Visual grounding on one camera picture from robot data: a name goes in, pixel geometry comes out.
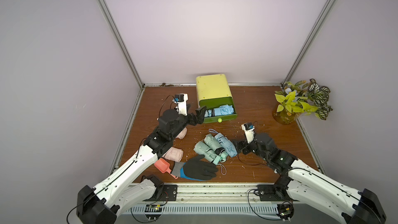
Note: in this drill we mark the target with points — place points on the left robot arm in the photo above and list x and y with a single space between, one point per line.
106 201

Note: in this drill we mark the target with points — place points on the green pink drawer cabinet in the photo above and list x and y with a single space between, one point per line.
213 91

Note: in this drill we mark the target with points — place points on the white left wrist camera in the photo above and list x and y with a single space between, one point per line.
181 101

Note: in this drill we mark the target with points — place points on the amber glass plant vase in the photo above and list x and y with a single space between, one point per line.
284 117

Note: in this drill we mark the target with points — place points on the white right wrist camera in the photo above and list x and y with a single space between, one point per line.
249 131

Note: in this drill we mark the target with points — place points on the dark green top drawer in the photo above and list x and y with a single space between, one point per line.
217 102

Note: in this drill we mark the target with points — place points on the small circuit board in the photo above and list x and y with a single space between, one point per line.
153 212
285 211

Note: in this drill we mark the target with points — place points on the left small circuit board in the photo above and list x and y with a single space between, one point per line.
153 212

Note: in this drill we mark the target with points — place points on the aluminium front rail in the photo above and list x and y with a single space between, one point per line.
213 198

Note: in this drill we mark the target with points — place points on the black blue work glove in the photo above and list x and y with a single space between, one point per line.
195 169

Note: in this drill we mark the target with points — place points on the green artificial plant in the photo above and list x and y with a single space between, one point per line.
307 98

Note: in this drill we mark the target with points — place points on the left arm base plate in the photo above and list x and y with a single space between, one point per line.
165 193

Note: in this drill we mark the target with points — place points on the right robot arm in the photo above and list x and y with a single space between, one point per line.
300 182

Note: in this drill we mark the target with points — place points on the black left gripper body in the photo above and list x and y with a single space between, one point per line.
190 121

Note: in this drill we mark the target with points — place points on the right small circuit board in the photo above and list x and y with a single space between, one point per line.
285 211

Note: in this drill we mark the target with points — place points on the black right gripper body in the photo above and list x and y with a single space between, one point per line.
244 146

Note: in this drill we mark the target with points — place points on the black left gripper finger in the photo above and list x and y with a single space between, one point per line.
201 111
199 119

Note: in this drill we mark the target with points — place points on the pink plastic scoop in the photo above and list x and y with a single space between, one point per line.
164 167

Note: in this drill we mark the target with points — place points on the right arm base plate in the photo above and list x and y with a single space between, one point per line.
272 193

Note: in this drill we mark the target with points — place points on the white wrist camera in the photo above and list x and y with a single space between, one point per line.
181 101
249 131

